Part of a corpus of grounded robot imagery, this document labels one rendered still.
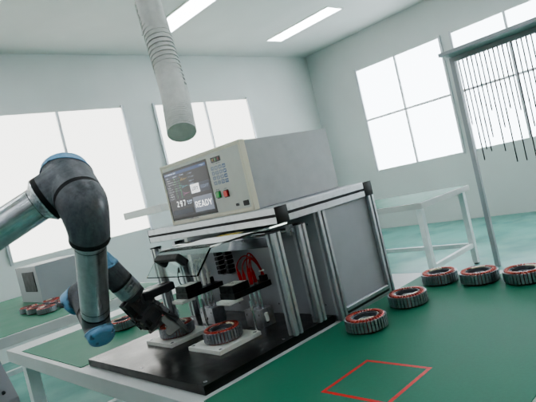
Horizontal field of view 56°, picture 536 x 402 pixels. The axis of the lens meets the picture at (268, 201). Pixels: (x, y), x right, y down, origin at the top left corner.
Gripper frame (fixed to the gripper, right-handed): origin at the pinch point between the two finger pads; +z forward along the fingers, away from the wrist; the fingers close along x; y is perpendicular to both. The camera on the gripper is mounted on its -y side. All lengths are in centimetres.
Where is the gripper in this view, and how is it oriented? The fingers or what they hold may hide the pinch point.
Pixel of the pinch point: (178, 329)
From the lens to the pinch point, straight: 167.2
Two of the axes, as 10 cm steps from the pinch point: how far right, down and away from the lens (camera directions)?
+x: 6.7, -1.4, -7.3
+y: -4.8, 6.7, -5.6
